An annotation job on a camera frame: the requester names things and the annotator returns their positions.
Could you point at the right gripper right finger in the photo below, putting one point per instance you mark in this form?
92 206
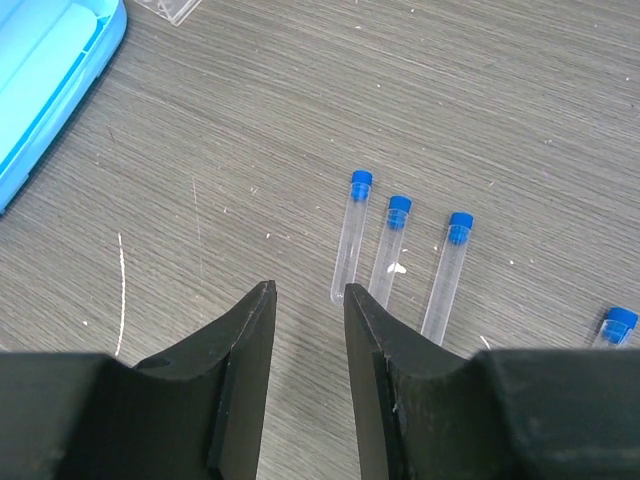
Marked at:
422 412

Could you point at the capped test tube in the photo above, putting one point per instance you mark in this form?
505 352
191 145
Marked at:
351 234
389 249
447 277

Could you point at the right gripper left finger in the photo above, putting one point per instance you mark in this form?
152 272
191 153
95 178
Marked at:
192 411

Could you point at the clear plastic tube rack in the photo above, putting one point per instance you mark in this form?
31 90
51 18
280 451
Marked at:
174 11

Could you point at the blue plastic tray lid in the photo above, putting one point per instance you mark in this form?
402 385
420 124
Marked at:
51 54

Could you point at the clear test tube blue cap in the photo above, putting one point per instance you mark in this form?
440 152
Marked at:
616 328

